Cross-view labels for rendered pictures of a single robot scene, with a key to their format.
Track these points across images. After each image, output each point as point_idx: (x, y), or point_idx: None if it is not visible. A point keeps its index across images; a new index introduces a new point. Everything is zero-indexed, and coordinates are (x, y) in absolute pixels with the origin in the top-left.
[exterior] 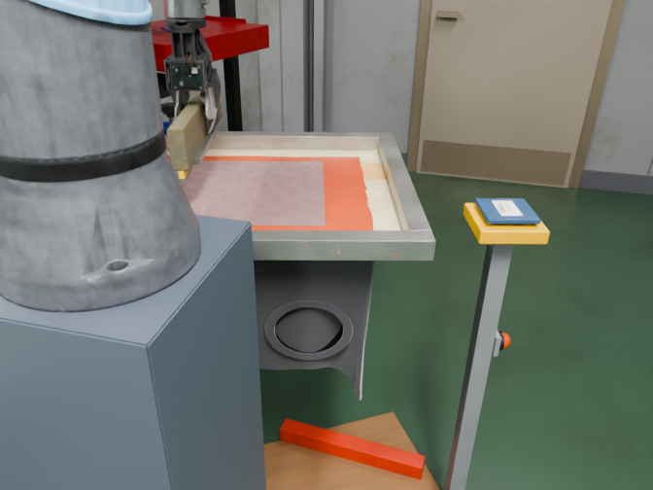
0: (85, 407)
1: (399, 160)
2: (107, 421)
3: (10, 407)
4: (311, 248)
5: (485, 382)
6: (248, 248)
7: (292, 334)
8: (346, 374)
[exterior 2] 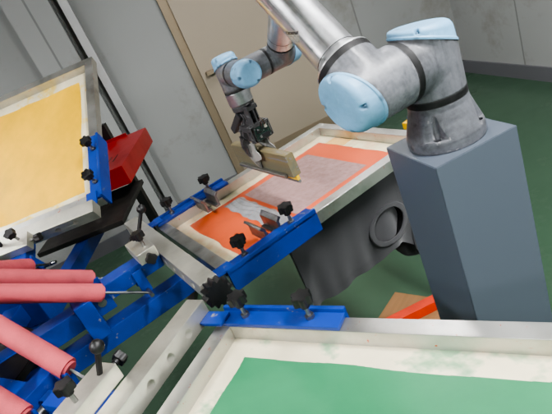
0: (498, 169)
1: None
2: (505, 169)
3: (471, 192)
4: (386, 167)
5: None
6: None
7: (381, 232)
8: (408, 242)
